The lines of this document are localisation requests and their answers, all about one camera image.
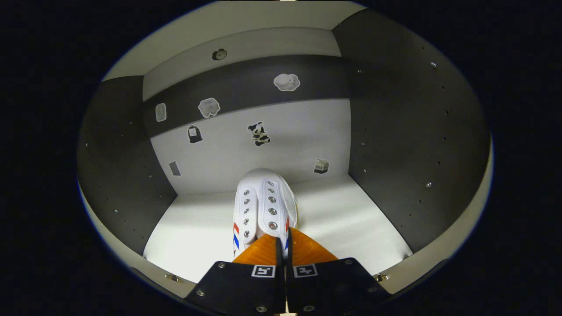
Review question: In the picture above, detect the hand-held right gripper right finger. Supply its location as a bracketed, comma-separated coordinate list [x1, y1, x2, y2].
[285, 227, 391, 314]

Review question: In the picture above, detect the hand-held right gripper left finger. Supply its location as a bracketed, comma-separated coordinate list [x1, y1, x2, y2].
[184, 233, 287, 314]

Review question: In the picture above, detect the white canvas shoe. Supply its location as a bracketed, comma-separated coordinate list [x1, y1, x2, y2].
[232, 169, 299, 259]

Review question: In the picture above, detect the grey shoe cabinet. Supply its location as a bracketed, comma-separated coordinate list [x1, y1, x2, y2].
[77, 0, 493, 308]

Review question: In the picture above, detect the white cabinet shelf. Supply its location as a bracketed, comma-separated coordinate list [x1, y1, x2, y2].
[143, 175, 413, 284]
[102, 0, 367, 83]

